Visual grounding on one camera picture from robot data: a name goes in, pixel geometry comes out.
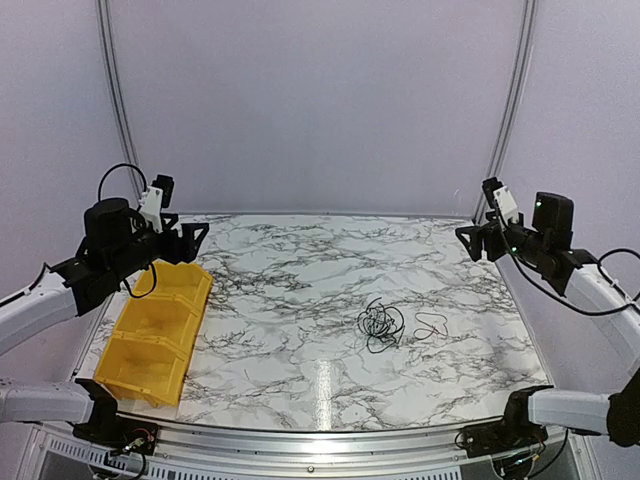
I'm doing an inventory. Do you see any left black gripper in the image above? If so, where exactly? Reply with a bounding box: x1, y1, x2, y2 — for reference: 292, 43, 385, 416
107, 213, 208, 282

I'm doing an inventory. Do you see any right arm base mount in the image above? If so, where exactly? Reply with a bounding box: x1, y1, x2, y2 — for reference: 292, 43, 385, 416
454, 421, 548, 479

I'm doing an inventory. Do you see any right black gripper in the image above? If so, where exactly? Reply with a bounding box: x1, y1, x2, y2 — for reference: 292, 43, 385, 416
456, 211, 549, 265

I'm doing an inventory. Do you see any yellow bin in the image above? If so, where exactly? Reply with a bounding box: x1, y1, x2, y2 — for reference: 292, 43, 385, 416
93, 336, 190, 408
132, 261, 213, 314
113, 295, 203, 352

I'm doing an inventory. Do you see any yellow bin far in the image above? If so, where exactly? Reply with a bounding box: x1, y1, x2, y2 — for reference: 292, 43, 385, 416
132, 261, 213, 314

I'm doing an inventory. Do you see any front aluminium rail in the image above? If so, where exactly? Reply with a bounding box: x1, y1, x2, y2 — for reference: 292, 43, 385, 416
29, 419, 586, 480

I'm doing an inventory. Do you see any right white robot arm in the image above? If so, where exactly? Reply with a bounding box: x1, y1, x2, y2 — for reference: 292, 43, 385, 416
455, 186, 639, 448

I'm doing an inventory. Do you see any yellow bin near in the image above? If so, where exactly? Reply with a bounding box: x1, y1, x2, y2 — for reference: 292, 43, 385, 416
93, 336, 190, 408

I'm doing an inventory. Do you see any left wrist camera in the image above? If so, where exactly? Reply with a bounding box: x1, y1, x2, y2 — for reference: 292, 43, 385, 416
138, 174, 175, 234

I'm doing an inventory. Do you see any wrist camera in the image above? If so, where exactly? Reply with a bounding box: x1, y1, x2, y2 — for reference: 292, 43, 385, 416
482, 177, 520, 226
138, 174, 175, 234

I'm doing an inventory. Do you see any black wire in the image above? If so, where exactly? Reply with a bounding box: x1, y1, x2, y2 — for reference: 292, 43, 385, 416
355, 297, 407, 355

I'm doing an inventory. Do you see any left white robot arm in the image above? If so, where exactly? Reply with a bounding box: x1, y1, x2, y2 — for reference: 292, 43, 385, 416
1, 198, 209, 445

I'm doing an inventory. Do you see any aluminium frame post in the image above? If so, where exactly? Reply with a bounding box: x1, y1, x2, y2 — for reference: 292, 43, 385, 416
95, 0, 144, 200
472, 0, 537, 221

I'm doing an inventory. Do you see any yellow bin middle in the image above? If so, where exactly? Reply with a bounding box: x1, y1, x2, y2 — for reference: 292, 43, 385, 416
113, 295, 203, 352

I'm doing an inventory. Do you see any left aluminium frame post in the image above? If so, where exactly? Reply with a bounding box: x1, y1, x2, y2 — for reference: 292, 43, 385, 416
95, 0, 144, 200

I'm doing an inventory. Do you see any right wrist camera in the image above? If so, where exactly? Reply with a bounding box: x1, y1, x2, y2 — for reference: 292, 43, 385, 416
482, 177, 520, 226

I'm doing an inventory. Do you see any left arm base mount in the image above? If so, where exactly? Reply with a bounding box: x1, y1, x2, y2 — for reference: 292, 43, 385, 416
72, 417, 159, 479

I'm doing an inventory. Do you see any right aluminium frame post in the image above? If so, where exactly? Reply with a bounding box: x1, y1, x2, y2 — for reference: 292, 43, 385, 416
472, 0, 537, 221

